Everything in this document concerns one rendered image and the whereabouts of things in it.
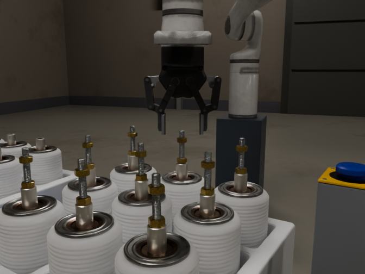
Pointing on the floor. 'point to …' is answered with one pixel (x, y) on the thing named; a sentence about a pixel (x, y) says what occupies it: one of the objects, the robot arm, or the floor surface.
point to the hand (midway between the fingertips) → (182, 126)
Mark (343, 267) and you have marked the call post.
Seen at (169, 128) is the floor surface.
